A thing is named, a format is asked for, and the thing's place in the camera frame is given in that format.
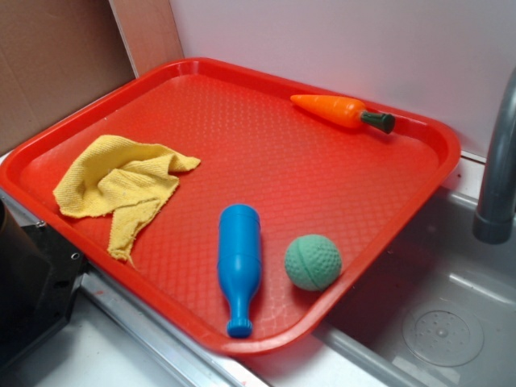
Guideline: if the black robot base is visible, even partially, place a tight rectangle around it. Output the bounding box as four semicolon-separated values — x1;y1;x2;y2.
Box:
1;203;85;372

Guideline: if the brown cardboard panel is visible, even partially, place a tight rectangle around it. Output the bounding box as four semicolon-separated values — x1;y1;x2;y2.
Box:
1;1;183;154

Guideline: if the grey sink faucet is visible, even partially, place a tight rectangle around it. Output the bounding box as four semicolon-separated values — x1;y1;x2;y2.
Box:
472;73;515;244

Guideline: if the orange toy carrot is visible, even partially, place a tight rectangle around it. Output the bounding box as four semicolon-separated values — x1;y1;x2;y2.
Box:
290;94;396;134

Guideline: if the grey toy sink basin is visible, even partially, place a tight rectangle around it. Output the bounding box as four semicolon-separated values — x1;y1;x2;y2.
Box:
248;189;515;386

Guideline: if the blue plastic bottle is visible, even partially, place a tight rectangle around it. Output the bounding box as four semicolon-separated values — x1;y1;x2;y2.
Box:
217;204;262;339

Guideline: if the green dimpled ball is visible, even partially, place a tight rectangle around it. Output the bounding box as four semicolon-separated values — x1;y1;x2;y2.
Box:
284;235;342;291

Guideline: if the yellow cloth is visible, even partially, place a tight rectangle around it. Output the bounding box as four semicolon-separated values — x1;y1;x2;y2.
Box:
53;135;201;263

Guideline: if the red plastic tray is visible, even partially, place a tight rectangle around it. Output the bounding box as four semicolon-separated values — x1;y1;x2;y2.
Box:
1;59;460;357

